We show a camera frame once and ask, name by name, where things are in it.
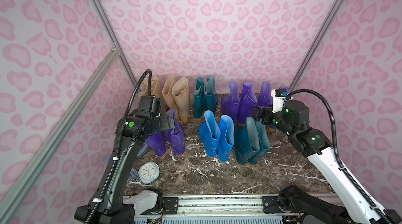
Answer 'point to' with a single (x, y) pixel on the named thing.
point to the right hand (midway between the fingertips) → (260, 107)
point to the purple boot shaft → (248, 98)
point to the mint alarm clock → (148, 172)
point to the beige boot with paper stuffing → (180, 91)
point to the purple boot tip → (230, 104)
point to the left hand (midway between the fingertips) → (164, 120)
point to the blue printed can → (133, 174)
